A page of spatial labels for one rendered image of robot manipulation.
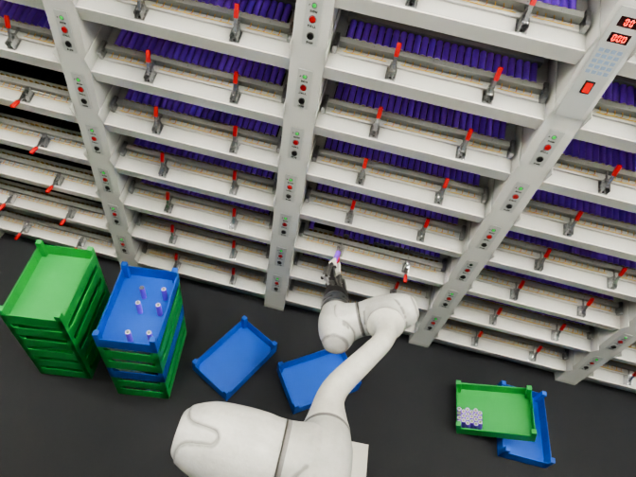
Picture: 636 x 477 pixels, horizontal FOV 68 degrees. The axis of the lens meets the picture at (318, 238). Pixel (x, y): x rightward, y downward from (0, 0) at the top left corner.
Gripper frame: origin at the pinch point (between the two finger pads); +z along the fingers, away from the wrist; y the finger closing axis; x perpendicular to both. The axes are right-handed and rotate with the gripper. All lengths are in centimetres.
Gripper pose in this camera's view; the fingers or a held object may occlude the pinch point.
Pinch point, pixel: (334, 267)
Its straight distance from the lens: 166.9
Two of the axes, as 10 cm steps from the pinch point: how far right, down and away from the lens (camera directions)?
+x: -7.9, 5.4, 3.1
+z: 0.2, -4.7, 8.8
